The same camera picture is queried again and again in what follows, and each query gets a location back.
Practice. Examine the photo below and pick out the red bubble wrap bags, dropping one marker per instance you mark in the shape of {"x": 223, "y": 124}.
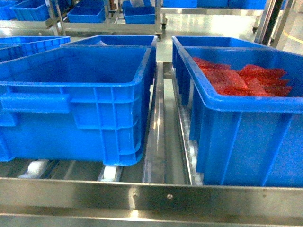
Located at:
{"x": 251, "y": 80}

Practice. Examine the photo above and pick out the blue bin behind empty bin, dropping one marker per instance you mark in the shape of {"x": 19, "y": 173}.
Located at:
{"x": 149, "y": 41}

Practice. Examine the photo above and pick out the blue bin with red parts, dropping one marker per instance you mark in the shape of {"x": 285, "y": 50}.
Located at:
{"x": 245, "y": 140}

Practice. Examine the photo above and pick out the blue bin far left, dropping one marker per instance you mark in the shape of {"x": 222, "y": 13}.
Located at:
{"x": 21, "y": 46}

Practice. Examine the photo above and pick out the blue bin behind red parts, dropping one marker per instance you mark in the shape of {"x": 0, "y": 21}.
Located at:
{"x": 208, "y": 41}

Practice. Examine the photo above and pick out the stainless steel roller shelf rack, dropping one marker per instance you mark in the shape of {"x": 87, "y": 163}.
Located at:
{"x": 162, "y": 190}

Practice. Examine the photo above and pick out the empty blue plastic bin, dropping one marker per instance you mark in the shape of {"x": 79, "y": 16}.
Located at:
{"x": 83, "y": 103}

